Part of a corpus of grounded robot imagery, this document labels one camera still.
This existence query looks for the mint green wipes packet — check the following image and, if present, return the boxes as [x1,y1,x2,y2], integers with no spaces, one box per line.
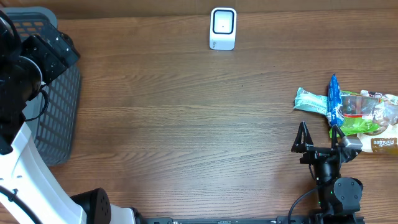
[294,87,328,116]

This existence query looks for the beige nut snack pouch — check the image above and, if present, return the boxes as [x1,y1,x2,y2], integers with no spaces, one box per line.
[357,90,397,155]

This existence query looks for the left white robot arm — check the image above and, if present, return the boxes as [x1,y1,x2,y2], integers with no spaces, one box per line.
[1,12,139,224]

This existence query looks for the grey plastic mesh basket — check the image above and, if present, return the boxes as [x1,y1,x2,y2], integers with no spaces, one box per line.
[1,7,81,166]

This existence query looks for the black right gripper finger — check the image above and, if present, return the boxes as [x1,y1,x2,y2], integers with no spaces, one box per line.
[291,121,313,153]
[331,124,345,148]

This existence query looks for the blue Oreo cookie packet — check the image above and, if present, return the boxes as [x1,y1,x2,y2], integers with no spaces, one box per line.
[326,74,345,126]

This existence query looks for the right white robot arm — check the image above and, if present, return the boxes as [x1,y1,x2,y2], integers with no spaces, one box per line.
[287,122,364,223]

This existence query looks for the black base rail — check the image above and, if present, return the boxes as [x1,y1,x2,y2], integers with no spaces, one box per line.
[136,214,365,224]

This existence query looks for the green clear snack packet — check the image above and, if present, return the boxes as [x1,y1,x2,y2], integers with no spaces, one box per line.
[339,91,379,135]

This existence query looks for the white barcode scanner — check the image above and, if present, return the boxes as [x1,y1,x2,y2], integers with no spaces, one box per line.
[209,7,237,50]

